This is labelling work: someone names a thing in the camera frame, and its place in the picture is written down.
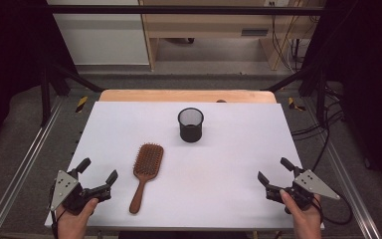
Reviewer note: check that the black metal stand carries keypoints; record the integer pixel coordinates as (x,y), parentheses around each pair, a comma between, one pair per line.
(45,99)
(321,99)

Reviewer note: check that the light wooden desk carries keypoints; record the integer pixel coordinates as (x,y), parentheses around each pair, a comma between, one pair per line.
(205,25)

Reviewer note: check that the black metal crossbar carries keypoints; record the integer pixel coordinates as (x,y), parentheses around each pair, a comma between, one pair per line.
(179,10)

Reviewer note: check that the person's dark clothing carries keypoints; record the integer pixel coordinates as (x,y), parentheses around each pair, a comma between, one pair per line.
(179,235)

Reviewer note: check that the black mesh cup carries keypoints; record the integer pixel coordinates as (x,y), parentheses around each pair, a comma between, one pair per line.
(190,134)

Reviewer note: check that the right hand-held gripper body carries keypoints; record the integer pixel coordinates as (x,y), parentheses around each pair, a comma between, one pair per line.
(311,182)

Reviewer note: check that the white table sheet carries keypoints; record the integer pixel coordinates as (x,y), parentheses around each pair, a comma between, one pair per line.
(212,172)

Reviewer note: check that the wooden table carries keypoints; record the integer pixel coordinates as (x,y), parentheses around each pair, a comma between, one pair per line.
(146,95)

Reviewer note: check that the black curtain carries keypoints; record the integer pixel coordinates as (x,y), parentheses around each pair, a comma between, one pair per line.
(10,59)
(371,83)

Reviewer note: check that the brown wooden paddle hairbrush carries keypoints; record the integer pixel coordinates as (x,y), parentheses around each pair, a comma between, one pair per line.
(148,161)

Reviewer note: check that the aluminium rail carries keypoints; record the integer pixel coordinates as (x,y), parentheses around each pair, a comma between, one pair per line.
(20,172)
(354,199)

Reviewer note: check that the yellow black tape strip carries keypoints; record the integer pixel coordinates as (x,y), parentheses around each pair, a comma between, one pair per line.
(81,104)
(292,103)

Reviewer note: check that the person's right hand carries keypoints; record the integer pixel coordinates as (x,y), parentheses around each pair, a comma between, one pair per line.
(306,222)

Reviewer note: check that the person's left hand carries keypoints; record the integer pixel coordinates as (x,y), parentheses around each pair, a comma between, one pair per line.
(74,224)

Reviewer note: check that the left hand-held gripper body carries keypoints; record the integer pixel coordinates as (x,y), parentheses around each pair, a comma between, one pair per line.
(64,189)

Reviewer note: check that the white cabinet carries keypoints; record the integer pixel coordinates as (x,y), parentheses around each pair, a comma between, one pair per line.
(102,36)

